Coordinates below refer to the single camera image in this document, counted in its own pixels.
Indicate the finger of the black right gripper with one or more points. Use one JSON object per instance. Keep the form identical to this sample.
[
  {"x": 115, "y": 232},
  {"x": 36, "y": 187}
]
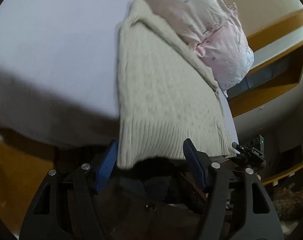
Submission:
[{"x": 237, "y": 147}]

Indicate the pink floral pillow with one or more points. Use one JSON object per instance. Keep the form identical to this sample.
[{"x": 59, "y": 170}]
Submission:
[{"x": 227, "y": 52}]

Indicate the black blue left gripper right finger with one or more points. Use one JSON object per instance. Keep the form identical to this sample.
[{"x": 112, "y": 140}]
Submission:
[{"x": 239, "y": 206}]

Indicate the wooden white headboard shelf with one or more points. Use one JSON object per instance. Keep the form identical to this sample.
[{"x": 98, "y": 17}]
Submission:
[{"x": 274, "y": 85}]

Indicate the beige cable knit sweater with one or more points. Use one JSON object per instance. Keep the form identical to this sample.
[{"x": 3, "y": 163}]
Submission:
[{"x": 165, "y": 94}]

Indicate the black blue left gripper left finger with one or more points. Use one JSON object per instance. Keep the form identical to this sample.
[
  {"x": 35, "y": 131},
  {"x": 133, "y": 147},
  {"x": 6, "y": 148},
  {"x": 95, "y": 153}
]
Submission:
[{"x": 64, "y": 206}]

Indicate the white floral pillow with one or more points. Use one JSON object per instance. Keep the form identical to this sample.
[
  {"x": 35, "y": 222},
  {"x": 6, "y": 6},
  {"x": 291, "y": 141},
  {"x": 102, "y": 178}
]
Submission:
[{"x": 193, "y": 20}]

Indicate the lavender bed sheet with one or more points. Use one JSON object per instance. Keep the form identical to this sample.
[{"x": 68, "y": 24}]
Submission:
[{"x": 58, "y": 69}]

